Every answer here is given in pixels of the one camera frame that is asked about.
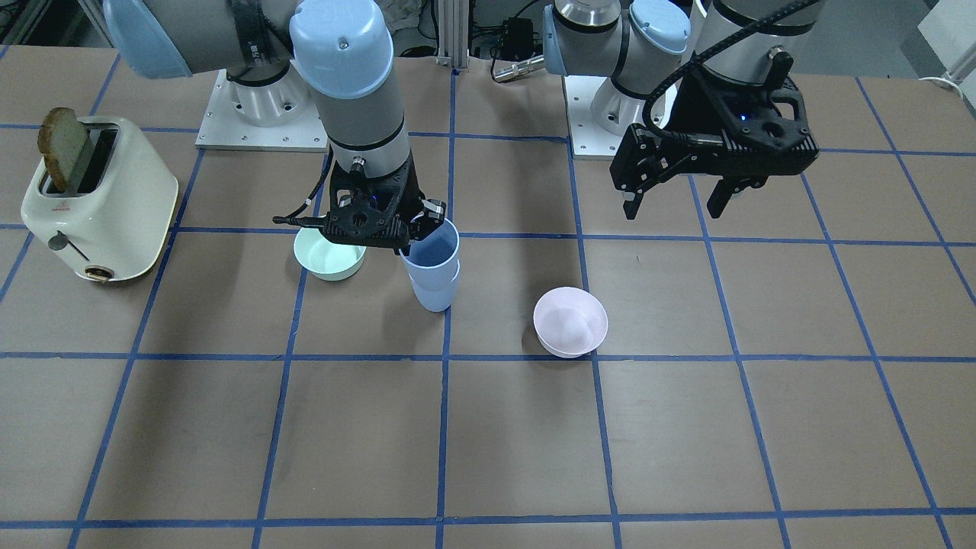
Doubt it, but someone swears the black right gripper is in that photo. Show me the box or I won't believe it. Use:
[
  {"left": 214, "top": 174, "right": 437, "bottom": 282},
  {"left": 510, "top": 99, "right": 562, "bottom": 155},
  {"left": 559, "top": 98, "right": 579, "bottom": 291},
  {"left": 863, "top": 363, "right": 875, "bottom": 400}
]
[{"left": 320, "top": 154, "right": 447, "bottom": 253}]

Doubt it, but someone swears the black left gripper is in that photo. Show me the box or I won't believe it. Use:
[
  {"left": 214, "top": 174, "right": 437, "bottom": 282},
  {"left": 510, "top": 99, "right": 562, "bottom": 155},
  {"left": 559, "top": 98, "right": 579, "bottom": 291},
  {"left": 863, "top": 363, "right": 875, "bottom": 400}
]
[{"left": 610, "top": 65, "right": 819, "bottom": 221}]

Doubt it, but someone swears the blue cup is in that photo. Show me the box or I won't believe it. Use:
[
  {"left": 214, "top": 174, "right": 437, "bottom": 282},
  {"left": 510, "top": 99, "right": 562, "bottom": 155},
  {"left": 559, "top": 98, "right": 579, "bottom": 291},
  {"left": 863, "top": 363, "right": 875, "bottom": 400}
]
[
  {"left": 409, "top": 261, "right": 461, "bottom": 313},
  {"left": 400, "top": 219, "right": 461, "bottom": 291}
]

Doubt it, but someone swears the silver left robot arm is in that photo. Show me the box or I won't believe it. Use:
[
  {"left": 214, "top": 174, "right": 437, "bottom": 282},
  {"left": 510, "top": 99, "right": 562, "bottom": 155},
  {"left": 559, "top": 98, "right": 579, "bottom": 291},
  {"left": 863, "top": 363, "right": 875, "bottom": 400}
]
[{"left": 541, "top": 1, "right": 823, "bottom": 220}]

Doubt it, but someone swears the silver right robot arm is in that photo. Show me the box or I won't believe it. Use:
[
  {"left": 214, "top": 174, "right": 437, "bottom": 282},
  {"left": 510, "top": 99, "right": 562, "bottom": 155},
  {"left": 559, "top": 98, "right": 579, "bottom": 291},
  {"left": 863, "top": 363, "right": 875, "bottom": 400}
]
[{"left": 102, "top": 1, "right": 446, "bottom": 255}]

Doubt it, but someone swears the mint green bowl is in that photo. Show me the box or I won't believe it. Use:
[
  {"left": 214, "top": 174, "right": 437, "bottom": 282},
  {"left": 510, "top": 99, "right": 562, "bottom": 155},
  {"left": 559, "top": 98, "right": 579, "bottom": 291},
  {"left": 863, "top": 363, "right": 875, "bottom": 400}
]
[{"left": 293, "top": 228, "right": 366, "bottom": 281}]

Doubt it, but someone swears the pink bowl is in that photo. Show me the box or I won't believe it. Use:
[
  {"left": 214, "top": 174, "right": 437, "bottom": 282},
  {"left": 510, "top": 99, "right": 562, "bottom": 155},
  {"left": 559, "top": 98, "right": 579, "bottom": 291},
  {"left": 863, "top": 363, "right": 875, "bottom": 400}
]
[{"left": 532, "top": 286, "right": 608, "bottom": 358}]

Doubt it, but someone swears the cream white toaster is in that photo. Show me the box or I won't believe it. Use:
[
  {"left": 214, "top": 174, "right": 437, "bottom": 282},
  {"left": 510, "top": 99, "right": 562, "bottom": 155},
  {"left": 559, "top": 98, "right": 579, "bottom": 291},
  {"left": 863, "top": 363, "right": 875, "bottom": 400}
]
[{"left": 21, "top": 116, "right": 180, "bottom": 281}]

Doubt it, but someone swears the toast slice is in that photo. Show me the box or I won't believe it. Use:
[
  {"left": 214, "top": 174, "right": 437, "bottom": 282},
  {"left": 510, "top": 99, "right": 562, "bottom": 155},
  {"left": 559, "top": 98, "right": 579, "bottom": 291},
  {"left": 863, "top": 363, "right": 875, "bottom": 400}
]
[{"left": 37, "top": 107, "right": 94, "bottom": 194}]

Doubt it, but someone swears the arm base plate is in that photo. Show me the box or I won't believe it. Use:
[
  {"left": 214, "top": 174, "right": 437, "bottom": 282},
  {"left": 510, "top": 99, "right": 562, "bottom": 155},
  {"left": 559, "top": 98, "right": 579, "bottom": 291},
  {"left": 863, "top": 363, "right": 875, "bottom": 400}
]
[
  {"left": 195, "top": 67, "right": 328, "bottom": 153},
  {"left": 563, "top": 75, "right": 645, "bottom": 161}
]

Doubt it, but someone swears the aluminium frame post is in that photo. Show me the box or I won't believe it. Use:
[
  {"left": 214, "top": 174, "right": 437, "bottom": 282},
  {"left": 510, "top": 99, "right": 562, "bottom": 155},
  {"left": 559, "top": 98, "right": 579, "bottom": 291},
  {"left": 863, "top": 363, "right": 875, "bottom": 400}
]
[{"left": 435, "top": 1, "right": 470, "bottom": 73}]

